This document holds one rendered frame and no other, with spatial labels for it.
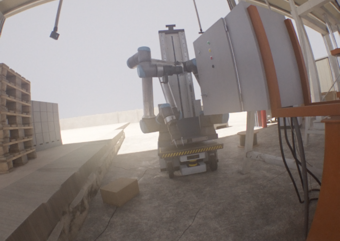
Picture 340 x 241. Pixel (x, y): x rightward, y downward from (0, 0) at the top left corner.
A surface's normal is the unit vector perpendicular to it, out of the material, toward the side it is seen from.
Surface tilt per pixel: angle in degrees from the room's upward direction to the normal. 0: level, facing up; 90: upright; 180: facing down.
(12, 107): 90
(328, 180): 90
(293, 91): 90
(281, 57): 90
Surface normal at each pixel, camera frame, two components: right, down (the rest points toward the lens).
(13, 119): 0.39, -0.06
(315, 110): -0.97, 0.12
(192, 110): 0.08, -0.02
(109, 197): -0.39, 0.04
